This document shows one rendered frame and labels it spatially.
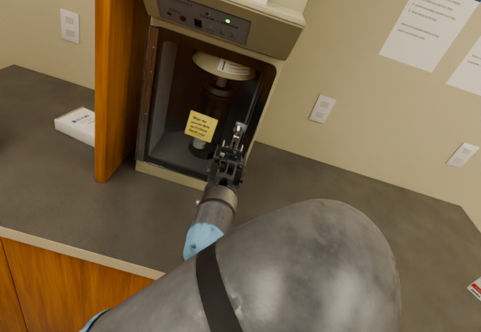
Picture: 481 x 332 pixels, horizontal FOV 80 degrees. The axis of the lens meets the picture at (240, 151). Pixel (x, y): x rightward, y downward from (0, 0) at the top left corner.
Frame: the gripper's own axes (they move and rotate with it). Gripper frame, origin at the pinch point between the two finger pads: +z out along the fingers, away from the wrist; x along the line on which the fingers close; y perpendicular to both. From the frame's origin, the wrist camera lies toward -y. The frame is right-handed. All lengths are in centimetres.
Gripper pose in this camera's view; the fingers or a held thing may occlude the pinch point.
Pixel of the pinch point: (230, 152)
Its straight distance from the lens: 77.1
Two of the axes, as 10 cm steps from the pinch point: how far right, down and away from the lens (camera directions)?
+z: 1.1, -5.4, 8.3
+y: 2.3, -8.0, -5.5
